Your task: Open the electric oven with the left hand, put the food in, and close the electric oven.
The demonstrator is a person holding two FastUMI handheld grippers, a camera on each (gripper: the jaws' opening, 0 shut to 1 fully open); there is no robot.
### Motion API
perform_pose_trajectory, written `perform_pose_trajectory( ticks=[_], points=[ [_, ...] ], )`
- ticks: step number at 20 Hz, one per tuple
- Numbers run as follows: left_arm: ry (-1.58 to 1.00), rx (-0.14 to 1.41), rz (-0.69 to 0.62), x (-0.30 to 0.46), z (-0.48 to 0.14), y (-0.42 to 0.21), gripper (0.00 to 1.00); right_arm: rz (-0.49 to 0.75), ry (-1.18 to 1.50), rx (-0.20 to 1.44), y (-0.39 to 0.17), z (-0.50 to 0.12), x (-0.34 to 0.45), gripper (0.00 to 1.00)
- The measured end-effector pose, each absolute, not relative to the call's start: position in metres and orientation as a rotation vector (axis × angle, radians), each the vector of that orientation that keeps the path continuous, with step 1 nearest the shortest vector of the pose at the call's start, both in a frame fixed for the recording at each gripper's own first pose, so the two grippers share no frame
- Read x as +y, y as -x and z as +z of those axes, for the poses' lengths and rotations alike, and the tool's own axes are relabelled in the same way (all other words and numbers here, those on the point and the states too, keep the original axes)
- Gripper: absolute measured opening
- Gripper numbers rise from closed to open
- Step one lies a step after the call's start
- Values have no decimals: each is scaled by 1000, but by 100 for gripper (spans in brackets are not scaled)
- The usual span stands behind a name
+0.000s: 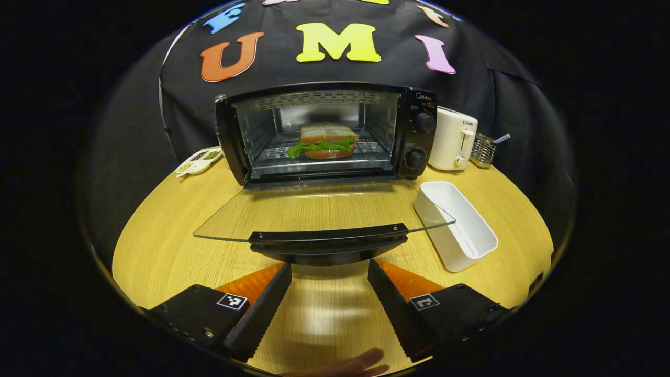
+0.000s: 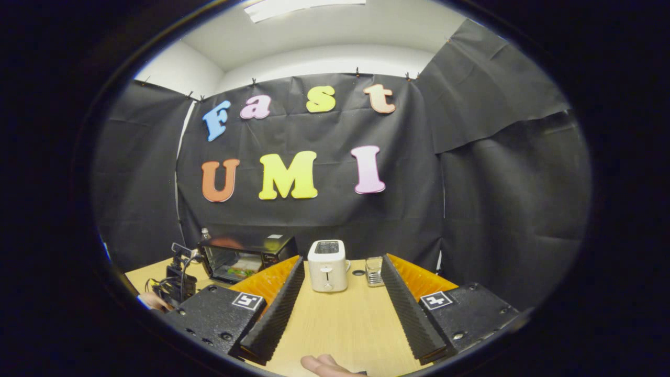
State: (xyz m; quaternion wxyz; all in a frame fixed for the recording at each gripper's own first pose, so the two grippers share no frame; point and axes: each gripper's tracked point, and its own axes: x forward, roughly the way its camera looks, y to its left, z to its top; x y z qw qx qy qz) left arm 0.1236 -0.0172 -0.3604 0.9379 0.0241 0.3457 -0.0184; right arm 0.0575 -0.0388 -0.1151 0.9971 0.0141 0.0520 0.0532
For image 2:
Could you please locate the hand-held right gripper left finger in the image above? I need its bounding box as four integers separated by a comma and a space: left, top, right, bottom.
162, 255, 306, 365

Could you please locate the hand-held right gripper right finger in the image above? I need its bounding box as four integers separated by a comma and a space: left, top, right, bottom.
381, 253, 521, 365

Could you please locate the black electric oven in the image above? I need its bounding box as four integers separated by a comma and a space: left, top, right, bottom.
198, 234, 298, 285

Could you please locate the white toaster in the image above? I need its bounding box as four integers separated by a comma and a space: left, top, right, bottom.
307, 239, 350, 293

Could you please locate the ceiling light panel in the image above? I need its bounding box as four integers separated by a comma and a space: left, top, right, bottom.
243, 0, 367, 23

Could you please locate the wire mesh basket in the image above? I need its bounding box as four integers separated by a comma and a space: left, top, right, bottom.
365, 256, 385, 287

